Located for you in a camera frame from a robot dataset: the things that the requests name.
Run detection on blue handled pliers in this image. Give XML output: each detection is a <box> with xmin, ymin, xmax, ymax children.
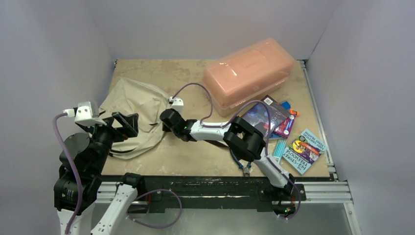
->
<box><xmin>230</xmin><ymin>150</ymin><xmax>252</xmax><ymax>177</ymax></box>

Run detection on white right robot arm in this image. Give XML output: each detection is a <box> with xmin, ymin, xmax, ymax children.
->
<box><xmin>160</xmin><ymin>109</ymin><xmax>300</xmax><ymax>199</ymax></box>

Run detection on purple comic book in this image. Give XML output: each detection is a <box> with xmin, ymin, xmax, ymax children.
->
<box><xmin>273</xmin><ymin>115</ymin><xmax>296</xmax><ymax>139</ymax></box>

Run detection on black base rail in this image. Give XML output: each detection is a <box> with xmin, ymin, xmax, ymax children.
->
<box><xmin>128</xmin><ymin>176</ymin><xmax>307</xmax><ymax>214</ymax></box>

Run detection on beige canvas backpack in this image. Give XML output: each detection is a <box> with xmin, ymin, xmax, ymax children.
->
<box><xmin>98</xmin><ymin>77</ymin><xmax>172</xmax><ymax>160</ymax></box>

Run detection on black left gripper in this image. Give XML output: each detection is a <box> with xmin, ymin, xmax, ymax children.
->
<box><xmin>81</xmin><ymin>110</ymin><xmax>138</xmax><ymax>172</ymax></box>

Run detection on teal pencil pack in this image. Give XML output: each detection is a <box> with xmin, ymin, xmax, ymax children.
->
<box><xmin>273</xmin><ymin>138</ymin><xmax>287</xmax><ymax>163</ymax></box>

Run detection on translucent pink plastic box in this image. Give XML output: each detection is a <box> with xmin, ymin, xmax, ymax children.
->
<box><xmin>202</xmin><ymin>38</ymin><xmax>295</xmax><ymax>117</ymax></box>

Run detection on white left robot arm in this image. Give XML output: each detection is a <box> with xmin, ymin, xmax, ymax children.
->
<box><xmin>52</xmin><ymin>108</ymin><xmax>148</xmax><ymax>235</ymax></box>

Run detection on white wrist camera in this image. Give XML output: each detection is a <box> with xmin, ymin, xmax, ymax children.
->
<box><xmin>63</xmin><ymin>101</ymin><xmax>107</xmax><ymax>127</ymax></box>
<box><xmin>168</xmin><ymin>96</ymin><xmax>184</xmax><ymax>113</ymax></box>

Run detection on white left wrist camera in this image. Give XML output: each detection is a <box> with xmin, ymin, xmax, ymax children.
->
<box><xmin>63</xmin><ymin>101</ymin><xmax>107</xmax><ymax>127</ymax></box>

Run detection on orange blue small item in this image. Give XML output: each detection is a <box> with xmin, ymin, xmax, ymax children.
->
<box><xmin>281</xmin><ymin>101</ymin><xmax>299</xmax><ymax>116</ymax></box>

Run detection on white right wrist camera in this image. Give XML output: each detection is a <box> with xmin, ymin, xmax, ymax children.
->
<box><xmin>168</xmin><ymin>96</ymin><xmax>184</xmax><ymax>113</ymax></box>

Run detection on light blue treehouse book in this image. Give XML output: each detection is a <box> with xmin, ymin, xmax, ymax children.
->
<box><xmin>282</xmin><ymin>129</ymin><xmax>327</xmax><ymax>175</ymax></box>

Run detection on dark blue shiny book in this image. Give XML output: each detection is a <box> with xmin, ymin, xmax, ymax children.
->
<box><xmin>242</xmin><ymin>95</ymin><xmax>291</xmax><ymax>140</ymax></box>

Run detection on aluminium frame rail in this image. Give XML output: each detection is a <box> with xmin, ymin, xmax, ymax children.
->
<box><xmin>299</xmin><ymin>60</ymin><xmax>353</xmax><ymax>204</ymax></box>

